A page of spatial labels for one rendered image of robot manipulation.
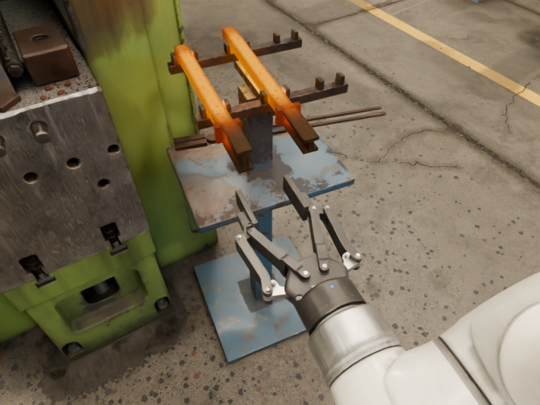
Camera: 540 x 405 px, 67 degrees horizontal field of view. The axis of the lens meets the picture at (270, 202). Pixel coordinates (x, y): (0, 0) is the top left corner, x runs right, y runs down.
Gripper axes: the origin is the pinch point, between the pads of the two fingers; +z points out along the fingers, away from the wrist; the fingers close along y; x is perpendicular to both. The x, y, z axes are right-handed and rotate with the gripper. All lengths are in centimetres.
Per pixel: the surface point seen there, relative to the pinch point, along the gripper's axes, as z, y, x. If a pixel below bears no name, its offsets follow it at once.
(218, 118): 20.7, -0.7, 1.0
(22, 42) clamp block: 51, -29, 7
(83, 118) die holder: 39.8, -23.3, -5.3
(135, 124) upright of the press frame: 61, -14, -25
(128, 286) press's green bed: 44, -30, -71
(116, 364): 30, -42, -91
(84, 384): 28, -52, -91
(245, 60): 37.6, 10.6, 1.0
